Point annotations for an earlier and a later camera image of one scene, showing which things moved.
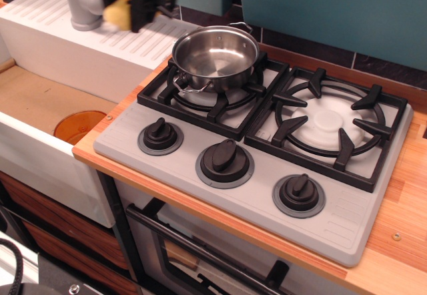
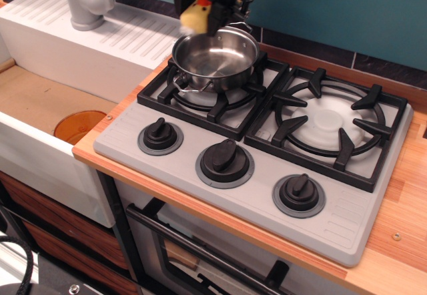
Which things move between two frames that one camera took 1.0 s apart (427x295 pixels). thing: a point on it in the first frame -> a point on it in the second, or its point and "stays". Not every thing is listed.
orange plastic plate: (73, 126) stays
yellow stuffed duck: (117, 13) -> (194, 18)
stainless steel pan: (219, 57) stays
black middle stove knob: (224, 164) stays
